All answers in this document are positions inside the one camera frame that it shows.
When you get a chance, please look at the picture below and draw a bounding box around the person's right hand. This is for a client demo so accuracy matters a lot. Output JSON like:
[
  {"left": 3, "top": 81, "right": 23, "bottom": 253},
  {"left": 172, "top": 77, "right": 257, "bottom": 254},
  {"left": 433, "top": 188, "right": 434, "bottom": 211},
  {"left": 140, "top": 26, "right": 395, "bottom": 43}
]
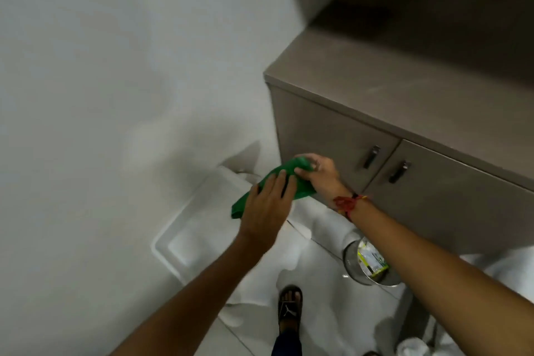
[{"left": 294, "top": 153, "right": 355, "bottom": 205}]

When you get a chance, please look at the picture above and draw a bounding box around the person's left hand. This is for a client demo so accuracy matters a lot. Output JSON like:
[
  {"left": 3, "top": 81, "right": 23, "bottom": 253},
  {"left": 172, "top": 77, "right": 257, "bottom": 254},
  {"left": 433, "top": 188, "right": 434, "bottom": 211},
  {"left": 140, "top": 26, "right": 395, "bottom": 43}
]
[{"left": 238, "top": 170, "right": 298, "bottom": 254}]

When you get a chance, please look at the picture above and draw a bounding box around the green cleaning cloth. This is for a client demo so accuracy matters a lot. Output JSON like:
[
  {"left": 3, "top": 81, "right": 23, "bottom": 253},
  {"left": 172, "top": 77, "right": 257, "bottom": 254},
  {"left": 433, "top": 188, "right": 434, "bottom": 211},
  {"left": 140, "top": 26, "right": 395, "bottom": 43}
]
[{"left": 231, "top": 157, "right": 318, "bottom": 220}]

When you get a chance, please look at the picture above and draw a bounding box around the person's left forearm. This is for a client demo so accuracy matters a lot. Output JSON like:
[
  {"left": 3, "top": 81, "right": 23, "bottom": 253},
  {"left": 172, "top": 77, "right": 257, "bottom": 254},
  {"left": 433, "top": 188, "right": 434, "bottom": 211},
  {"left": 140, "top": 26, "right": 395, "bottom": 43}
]
[{"left": 110, "top": 234, "right": 268, "bottom": 356}]

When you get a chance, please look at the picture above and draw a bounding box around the person's right forearm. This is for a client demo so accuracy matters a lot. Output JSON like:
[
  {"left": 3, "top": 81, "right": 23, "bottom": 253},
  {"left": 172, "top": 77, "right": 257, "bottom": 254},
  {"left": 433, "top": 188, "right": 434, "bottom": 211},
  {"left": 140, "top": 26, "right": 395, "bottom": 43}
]
[{"left": 345, "top": 197, "right": 534, "bottom": 356}]

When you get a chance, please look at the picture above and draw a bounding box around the grey-brown cabinet door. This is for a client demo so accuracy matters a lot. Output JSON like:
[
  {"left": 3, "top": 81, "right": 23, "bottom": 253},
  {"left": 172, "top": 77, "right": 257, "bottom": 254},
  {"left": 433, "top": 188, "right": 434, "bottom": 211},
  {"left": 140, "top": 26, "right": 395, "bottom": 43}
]
[
  {"left": 270, "top": 84, "right": 402, "bottom": 203},
  {"left": 362, "top": 140, "right": 534, "bottom": 257}
]

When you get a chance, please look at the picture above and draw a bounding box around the white plastic tray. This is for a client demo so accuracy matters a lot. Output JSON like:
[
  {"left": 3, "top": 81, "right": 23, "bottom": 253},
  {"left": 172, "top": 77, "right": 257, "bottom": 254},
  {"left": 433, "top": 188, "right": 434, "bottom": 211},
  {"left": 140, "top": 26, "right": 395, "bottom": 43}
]
[{"left": 150, "top": 165, "right": 314, "bottom": 286}]

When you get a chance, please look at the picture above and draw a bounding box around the shiny metal trash can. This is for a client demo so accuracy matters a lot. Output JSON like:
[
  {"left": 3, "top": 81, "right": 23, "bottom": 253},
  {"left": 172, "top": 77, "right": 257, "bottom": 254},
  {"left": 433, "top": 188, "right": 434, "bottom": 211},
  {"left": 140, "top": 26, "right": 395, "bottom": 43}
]
[{"left": 342, "top": 231, "right": 404, "bottom": 288}]

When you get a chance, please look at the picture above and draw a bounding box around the green and white packet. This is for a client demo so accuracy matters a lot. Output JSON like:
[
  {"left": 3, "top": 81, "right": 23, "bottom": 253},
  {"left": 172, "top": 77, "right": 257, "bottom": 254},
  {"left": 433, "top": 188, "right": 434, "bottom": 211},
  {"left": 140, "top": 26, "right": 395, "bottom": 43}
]
[{"left": 357, "top": 238, "right": 390, "bottom": 278}]

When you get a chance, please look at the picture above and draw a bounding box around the black sandal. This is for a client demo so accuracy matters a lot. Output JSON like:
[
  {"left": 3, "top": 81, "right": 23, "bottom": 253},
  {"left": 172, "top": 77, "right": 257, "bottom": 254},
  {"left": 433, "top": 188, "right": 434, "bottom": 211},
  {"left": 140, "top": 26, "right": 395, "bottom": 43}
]
[{"left": 277, "top": 285, "right": 304, "bottom": 334}]

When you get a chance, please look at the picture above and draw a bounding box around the grey-brown cabinet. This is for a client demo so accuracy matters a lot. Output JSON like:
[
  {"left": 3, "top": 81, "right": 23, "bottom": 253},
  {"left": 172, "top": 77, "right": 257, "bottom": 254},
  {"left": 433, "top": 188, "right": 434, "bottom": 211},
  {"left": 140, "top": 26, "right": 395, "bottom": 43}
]
[{"left": 263, "top": 0, "right": 534, "bottom": 257}]

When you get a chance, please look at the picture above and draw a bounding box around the blue jeans leg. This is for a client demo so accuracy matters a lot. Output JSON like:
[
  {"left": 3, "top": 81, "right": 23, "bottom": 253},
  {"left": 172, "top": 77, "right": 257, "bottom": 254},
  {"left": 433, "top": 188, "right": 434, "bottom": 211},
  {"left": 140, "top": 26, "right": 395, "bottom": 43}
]
[{"left": 271, "top": 328, "right": 303, "bottom": 356}]

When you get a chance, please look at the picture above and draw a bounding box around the white crumpled object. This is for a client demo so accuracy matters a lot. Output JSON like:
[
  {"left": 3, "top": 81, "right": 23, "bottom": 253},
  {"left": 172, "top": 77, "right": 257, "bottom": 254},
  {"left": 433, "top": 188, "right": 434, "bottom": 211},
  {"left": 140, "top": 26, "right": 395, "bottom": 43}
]
[{"left": 395, "top": 337, "right": 431, "bottom": 356}]

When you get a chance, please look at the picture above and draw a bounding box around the red thread bracelet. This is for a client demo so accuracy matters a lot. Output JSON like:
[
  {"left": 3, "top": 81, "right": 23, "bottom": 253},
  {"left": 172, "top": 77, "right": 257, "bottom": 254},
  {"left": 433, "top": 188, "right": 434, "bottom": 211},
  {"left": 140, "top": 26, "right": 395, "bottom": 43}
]
[{"left": 332, "top": 194, "right": 371, "bottom": 221}]

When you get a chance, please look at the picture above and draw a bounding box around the dark metal cabinet handle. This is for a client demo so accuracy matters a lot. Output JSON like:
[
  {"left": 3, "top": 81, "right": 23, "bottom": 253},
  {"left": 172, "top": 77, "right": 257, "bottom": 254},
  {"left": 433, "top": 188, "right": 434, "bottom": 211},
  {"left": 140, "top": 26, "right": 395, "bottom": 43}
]
[
  {"left": 387, "top": 160, "right": 412, "bottom": 185},
  {"left": 362, "top": 145, "right": 381, "bottom": 170}
]

